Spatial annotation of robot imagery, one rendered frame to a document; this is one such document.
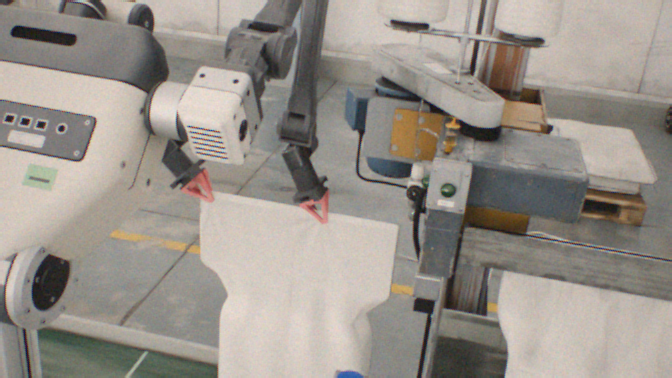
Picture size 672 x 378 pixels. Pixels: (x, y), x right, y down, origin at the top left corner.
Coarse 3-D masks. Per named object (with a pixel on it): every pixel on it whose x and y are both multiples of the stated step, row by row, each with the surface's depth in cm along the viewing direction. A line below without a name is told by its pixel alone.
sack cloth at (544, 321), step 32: (512, 288) 159; (544, 288) 157; (576, 288) 155; (512, 320) 160; (544, 320) 159; (576, 320) 157; (608, 320) 155; (640, 320) 154; (512, 352) 159; (544, 352) 159; (576, 352) 156; (608, 352) 156; (640, 352) 154
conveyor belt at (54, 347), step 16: (48, 336) 221; (64, 336) 222; (48, 352) 214; (64, 352) 214; (80, 352) 215; (96, 352) 216; (112, 352) 216; (128, 352) 217; (144, 352) 218; (48, 368) 207; (64, 368) 208; (80, 368) 208; (96, 368) 209; (112, 368) 210; (128, 368) 210; (144, 368) 211; (160, 368) 212; (176, 368) 212; (192, 368) 213; (208, 368) 213
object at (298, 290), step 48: (240, 240) 172; (288, 240) 168; (336, 240) 165; (384, 240) 162; (240, 288) 173; (288, 288) 172; (336, 288) 171; (384, 288) 168; (240, 336) 174; (288, 336) 170; (336, 336) 168
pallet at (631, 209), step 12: (588, 192) 429; (600, 192) 431; (612, 192) 433; (624, 204) 421; (636, 204) 419; (588, 216) 429; (600, 216) 429; (612, 216) 429; (624, 216) 424; (636, 216) 422
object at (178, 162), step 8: (176, 152) 164; (184, 152) 166; (168, 160) 164; (176, 160) 164; (184, 160) 165; (200, 160) 169; (168, 168) 166; (176, 168) 164; (184, 168) 165; (192, 168) 164; (176, 176) 166; (184, 176) 162; (176, 184) 164
